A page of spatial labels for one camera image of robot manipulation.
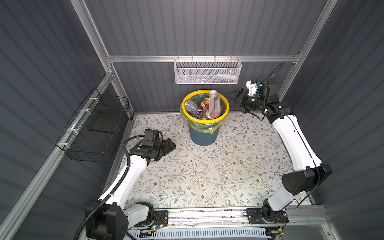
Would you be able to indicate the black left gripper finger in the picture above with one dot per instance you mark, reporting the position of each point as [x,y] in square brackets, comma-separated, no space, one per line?
[168,145]
[159,155]

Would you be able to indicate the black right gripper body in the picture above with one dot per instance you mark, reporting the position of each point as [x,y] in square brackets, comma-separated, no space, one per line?
[252,102]

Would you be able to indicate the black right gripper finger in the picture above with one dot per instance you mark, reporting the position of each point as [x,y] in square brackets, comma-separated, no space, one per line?
[240,106]
[237,95]

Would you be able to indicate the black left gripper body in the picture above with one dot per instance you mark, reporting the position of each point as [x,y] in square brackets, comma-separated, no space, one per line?
[159,150]

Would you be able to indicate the brown coffee bottle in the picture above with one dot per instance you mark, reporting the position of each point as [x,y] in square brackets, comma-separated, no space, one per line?
[204,105]

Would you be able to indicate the blue label clear bottle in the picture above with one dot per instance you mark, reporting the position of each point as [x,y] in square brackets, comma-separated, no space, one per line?
[191,107]

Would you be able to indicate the red label clear bottle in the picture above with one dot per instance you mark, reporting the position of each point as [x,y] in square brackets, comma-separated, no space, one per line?
[204,114]

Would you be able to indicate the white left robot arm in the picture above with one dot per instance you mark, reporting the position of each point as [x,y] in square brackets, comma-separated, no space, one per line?
[126,183]

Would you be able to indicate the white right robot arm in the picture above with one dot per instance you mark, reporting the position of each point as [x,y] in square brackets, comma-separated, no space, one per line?
[309,171]

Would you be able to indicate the teal ribbed waste bin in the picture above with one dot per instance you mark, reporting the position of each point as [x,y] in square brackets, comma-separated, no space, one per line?
[203,139]

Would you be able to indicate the yellow bin liner bag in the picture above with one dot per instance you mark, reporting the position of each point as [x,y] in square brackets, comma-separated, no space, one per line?
[204,126]

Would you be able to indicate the white spray bottle in basket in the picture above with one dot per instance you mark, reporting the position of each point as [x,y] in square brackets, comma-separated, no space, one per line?
[228,77]

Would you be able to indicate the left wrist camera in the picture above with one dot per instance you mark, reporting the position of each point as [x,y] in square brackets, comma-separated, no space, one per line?
[152,138]

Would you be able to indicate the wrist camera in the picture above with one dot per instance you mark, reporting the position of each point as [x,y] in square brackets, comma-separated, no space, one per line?
[152,138]
[258,89]

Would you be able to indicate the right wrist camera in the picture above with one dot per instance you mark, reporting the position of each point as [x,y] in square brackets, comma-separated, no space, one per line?
[258,89]

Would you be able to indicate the white wire wall basket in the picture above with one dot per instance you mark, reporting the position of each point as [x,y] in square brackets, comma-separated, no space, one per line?
[203,71]

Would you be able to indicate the black wire wall basket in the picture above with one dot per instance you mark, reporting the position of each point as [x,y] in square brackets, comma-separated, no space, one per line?
[94,133]

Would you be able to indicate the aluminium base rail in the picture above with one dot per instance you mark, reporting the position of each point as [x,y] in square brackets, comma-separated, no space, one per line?
[221,223]

